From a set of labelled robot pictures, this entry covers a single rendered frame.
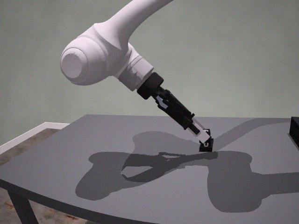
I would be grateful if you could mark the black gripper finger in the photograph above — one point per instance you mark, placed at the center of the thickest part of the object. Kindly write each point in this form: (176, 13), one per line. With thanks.
(185, 110)
(179, 116)

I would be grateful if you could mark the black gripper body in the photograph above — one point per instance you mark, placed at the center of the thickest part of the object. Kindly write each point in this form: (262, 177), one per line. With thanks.
(151, 87)

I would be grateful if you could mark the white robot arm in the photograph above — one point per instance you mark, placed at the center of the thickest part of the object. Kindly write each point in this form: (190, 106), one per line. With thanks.
(103, 50)

